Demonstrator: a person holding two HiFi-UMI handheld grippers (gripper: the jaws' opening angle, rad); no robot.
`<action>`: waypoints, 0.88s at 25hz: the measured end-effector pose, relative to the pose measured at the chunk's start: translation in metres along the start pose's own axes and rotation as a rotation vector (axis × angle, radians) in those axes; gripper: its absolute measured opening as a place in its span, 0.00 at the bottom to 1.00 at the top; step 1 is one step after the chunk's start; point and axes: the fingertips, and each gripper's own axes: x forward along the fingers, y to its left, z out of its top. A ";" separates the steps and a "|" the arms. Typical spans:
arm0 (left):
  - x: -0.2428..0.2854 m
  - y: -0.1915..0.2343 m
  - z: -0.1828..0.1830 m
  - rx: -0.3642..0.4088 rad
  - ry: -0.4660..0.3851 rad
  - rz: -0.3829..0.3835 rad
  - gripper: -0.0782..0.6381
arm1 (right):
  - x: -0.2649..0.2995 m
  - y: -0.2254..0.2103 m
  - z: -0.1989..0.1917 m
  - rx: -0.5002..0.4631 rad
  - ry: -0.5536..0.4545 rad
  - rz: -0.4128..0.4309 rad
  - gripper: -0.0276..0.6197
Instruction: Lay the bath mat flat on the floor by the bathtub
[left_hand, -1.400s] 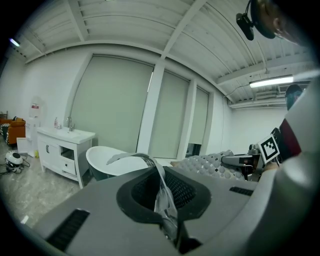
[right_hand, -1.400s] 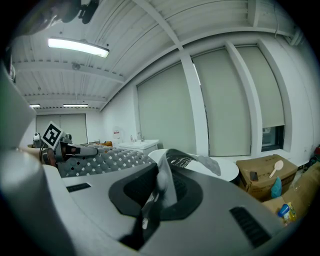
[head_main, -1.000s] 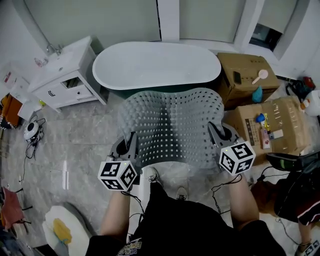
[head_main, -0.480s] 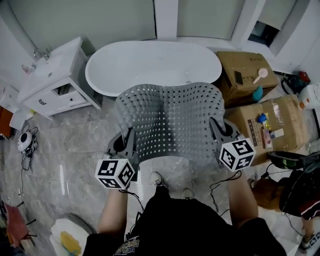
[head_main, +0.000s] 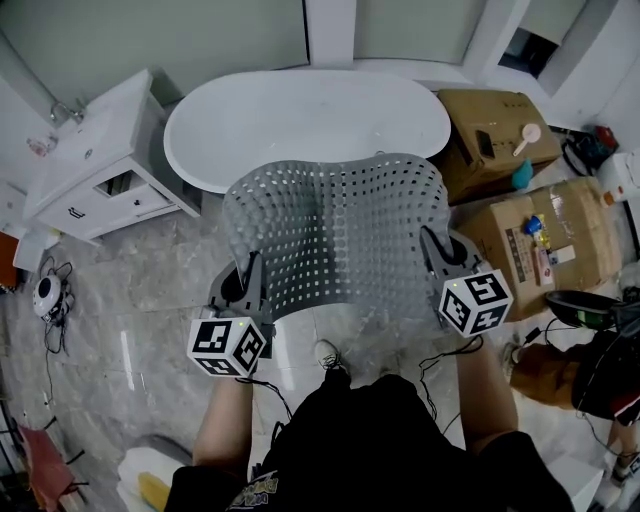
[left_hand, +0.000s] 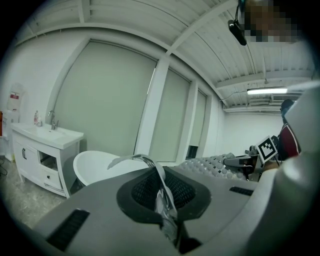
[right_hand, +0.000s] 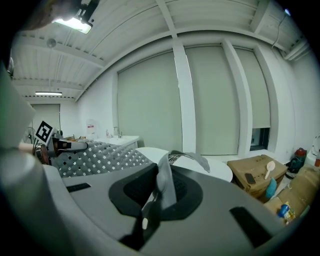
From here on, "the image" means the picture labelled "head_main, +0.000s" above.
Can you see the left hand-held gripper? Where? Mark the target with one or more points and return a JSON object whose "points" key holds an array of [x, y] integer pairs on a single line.
{"points": [[225, 345]]}

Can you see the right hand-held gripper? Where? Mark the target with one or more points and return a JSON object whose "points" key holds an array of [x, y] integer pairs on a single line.
{"points": [[475, 305]]}

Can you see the grey perforated bath mat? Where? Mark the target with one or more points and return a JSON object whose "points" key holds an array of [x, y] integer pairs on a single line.
{"points": [[340, 230]]}

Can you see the person's right forearm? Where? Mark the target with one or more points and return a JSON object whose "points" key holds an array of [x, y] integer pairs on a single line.
{"points": [[487, 395]]}

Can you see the person's left forearm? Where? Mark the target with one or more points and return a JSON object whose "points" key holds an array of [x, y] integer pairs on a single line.
{"points": [[222, 425]]}

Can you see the yellow packet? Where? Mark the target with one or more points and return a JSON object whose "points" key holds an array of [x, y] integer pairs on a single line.
{"points": [[542, 239]]}

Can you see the pink tube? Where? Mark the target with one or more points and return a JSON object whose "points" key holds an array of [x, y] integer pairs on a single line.
{"points": [[544, 267]]}

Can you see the teal plastic bottle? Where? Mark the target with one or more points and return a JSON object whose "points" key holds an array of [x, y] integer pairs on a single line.
{"points": [[523, 175]]}

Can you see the person's left shoe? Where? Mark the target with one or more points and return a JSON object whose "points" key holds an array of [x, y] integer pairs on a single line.
{"points": [[327, 352]]}

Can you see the small white box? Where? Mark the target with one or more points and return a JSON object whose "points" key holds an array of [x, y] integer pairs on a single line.
{"points": [[561, 255]]}

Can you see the large taped cardboard box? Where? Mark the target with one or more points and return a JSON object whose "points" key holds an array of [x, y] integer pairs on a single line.
{"points": [[585, 235]]}

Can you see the plain cardboard box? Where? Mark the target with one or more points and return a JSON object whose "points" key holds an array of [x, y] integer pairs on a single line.
{"points": [[480, 115]]}

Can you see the orange-capped bottle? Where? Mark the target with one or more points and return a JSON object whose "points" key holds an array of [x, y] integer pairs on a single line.
{"points": [[610, 198]]}

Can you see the white vanity cabinet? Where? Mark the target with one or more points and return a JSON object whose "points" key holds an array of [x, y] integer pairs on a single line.
{"points": [[100, 165]]}

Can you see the green and white bathtub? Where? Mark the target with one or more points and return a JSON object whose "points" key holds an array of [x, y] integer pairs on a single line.
{"points": [[300, 115]]}

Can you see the white round device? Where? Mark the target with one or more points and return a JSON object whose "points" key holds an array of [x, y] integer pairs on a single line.
{"points": [[46, 295]]}

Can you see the white round stool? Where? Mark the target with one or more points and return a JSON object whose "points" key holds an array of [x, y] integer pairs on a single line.
{"points": [[140, 460]]}

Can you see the red and black tool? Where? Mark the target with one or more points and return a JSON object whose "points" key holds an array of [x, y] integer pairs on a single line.
{"points": [[606, 136]]}

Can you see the person's black clothing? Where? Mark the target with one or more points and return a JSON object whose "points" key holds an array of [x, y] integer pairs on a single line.
{"points": [[370, 450]]}

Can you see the white storage box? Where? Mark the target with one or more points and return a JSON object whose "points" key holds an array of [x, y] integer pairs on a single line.
{"points": [[30, 245]]}

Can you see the yellow cloth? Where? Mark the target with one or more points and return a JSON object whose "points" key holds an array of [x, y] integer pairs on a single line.
{"points": [[152, 492]]}

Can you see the orange box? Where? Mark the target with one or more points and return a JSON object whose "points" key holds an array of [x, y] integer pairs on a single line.
{"points": [[7, 260]]}

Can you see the small pink bottle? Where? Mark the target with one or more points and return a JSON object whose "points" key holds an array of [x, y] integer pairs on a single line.
{"points": [[41, 146]]}

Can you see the chrome faucet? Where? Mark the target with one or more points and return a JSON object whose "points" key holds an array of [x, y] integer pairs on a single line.
{"points": [[67, 112]]}

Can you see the white square box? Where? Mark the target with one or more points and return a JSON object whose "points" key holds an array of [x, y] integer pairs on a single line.
{"points": [[575, 482]]}

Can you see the red folding chair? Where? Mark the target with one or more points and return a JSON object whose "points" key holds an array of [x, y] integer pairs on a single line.
{"points": [[45, 465]]}

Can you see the raised grey roller blind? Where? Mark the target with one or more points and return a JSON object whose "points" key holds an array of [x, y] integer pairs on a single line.
{"points": [[555, 17]]}

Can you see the wide grey roller blind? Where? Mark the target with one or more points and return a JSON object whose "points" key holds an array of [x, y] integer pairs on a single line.
{"points": [[175, 30]]}

